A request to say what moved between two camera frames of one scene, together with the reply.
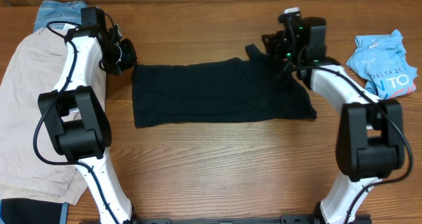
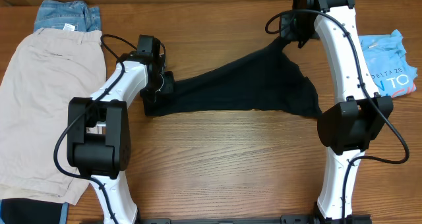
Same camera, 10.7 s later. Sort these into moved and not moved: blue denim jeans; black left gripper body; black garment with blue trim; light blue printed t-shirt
Moved: black left gripper body
Not moved: blue denim jeans; light blue printed t-shirt; black garment with blue trim
